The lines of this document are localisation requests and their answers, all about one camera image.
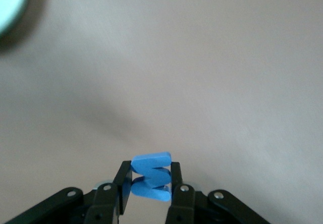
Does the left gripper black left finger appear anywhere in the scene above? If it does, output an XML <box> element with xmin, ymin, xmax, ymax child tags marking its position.
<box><xmin>5</xmin><ymin>160</ymin><xmax>133</xmax><ymax>224</ymax></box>

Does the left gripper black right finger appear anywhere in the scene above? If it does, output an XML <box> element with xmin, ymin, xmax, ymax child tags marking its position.
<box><xmin>164</xmin><ymin>161</ymin><xmax>272</xmax><ymax>224</ymax></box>

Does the blue capital W letter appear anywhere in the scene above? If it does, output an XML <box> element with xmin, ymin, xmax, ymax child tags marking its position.
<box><xmin>130</xmin><ymin>152</ymin><xmax>173</xmax><ymax>202</ymax></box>

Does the pale green plate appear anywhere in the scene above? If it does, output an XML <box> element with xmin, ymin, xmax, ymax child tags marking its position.
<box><xmin>0</xmin><ymin>0</ymin><xmax>32</xmax><ymax>40</ymax></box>

